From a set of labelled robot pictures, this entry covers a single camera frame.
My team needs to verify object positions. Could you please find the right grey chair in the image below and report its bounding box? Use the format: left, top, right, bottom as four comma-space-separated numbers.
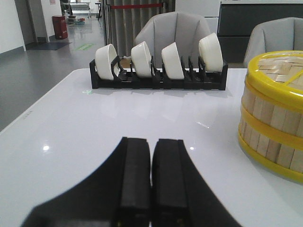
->
243, 17, 303, 68

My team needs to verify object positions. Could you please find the red bin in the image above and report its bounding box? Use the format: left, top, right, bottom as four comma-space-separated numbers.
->
52, 16, 68, 39

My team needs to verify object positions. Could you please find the grey chair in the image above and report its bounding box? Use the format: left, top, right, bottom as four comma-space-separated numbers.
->
243, 17, 303, 68
134, 11, 211, 59

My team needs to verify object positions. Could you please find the left grey chair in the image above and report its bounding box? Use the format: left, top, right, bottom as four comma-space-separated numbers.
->
134, 11, 211, 59

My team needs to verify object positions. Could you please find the bamboo steamer tray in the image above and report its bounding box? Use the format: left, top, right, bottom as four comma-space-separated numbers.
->
238, 120, 303, 183
239, 84, 303, 149

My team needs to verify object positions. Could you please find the woven bamboo steamer lid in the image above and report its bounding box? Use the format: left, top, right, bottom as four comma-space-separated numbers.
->
247, 51, 303, 109

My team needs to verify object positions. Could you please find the dark counter cabinet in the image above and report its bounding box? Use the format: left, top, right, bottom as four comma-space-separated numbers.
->
217, 0, 303, 63

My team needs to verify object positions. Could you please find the black dish rack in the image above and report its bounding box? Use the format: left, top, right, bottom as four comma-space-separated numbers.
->
89, 56, 228, 90

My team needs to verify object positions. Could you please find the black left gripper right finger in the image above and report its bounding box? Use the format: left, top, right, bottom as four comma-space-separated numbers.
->
151, 139, 240, 227

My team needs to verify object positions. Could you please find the red barrier belt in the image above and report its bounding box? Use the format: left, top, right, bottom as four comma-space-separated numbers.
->
110, 3, 163, 9

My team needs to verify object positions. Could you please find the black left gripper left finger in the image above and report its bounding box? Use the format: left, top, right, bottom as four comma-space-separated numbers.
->
22, 137, 151, 227

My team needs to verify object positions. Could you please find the white bowl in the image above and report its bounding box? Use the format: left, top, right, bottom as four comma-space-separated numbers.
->
95, 44, 117, 80
131, 41, 152, 78
198, 33, 223, 72
161, 42, 184, 79

